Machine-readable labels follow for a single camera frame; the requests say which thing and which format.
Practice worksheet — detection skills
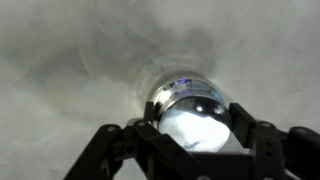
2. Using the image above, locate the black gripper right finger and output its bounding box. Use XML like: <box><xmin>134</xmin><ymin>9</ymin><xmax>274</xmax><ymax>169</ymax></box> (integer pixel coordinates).
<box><xmin>228</xmin><ymin>102</ymin><xmax>320</xmax><ymax>180</ymax></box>

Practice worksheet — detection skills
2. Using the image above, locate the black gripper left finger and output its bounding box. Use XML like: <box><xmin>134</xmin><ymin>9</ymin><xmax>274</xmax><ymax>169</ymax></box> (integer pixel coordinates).
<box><xmin>63</xmin><ymin>101</ymin><xmax>208</xmax><ymax>180</ymax></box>

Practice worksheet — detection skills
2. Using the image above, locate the small silver tin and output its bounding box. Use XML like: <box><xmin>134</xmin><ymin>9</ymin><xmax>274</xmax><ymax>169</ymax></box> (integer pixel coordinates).
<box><xmin>145</xmin><ymin>71</ymin><xmax>228</xmax><ymax>116</ymax></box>

